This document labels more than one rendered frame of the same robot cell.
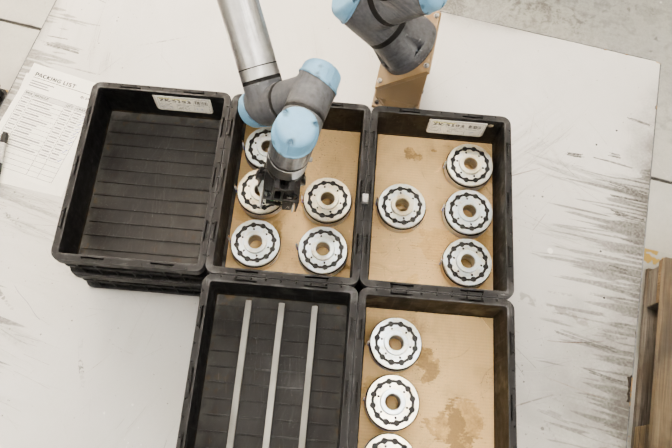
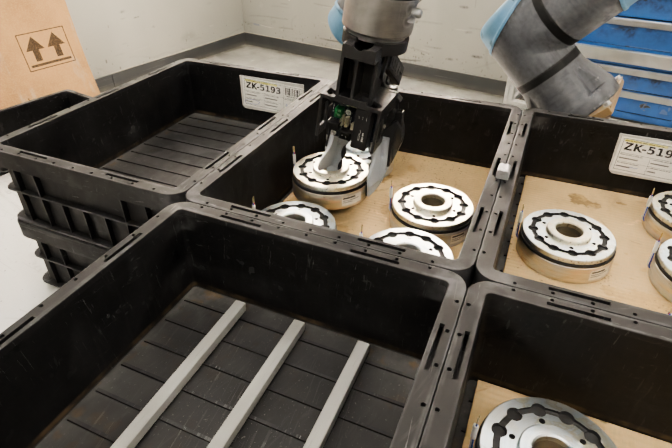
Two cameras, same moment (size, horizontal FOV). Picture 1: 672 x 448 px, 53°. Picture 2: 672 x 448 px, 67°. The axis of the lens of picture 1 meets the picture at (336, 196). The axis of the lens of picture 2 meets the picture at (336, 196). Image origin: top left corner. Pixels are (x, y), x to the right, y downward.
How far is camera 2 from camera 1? 0.99 m
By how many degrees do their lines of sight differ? 38
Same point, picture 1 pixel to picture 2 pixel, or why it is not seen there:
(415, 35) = (591, 71)
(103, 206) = (117, 169)
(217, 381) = (89, 426)
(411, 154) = (581, 200)
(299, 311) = (328, 348)
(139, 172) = (185, 153)
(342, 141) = (469, 172)
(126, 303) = not seen: hidden behind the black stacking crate
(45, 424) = not seen: outside the picture
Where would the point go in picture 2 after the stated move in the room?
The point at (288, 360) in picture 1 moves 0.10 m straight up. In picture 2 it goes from (265, 433) to (254, 348)
